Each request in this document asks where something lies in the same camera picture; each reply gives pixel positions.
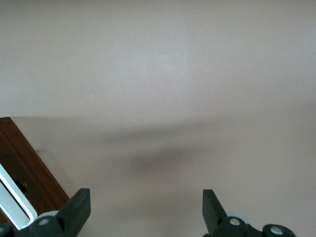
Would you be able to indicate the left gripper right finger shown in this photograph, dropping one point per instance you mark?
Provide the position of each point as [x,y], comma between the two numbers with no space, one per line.
[212,212]

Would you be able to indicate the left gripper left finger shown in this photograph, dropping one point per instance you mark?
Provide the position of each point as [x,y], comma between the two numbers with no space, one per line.
[74,212]

